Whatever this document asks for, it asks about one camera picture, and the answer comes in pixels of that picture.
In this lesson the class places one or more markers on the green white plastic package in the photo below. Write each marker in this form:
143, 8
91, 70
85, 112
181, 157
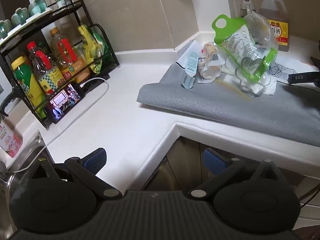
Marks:
217, 36

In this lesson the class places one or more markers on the yellow cap oil bottle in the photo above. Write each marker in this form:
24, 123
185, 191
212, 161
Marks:
67, 55

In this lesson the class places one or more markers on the cooking wine jug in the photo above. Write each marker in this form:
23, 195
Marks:
280, 32

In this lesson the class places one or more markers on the steel sink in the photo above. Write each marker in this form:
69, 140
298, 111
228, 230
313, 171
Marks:
27, 152

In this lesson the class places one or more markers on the white printed wrapper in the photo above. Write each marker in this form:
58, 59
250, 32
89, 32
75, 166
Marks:
210, 67

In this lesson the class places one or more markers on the yellow snack bag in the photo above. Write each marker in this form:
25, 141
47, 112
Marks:
88, 47

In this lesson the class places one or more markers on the white paper sheet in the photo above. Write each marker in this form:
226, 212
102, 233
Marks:
193, 45

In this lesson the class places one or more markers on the pink carton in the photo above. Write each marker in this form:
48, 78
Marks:
11, 140

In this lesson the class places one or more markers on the black white patterned packet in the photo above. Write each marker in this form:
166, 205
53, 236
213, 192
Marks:
281, 72

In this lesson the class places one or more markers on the teal ceramic cup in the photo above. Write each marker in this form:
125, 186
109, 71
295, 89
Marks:
37, 6
5, 27
20, 15

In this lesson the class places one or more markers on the red cap sauce bottle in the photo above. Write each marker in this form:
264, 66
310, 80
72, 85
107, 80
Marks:
46, 72

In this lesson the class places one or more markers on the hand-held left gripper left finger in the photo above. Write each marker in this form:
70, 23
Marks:
96, 158

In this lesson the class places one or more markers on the yellow lid green bottle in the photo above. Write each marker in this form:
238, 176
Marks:
27, 87

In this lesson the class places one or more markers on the grey counter mat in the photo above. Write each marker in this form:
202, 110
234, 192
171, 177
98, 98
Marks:
212, 110

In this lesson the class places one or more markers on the beige corner cabinet panel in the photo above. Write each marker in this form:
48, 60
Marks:
180, 160

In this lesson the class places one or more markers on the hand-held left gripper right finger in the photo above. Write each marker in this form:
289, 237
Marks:
215, 161

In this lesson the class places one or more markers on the green snack bag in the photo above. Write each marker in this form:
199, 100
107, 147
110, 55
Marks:
105, 50

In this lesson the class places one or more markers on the white tissue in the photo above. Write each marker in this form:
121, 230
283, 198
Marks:
268, 88

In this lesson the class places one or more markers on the dark sauce dispenser bottle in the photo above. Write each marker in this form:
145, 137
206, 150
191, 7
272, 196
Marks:
246, 6

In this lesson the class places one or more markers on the black smartphone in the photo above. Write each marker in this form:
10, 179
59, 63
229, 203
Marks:
65, 102

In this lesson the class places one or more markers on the beige cabinet door with vent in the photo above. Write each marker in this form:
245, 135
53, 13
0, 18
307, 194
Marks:
252, 155

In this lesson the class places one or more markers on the white teal paper box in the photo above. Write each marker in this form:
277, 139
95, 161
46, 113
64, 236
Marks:
191, 65

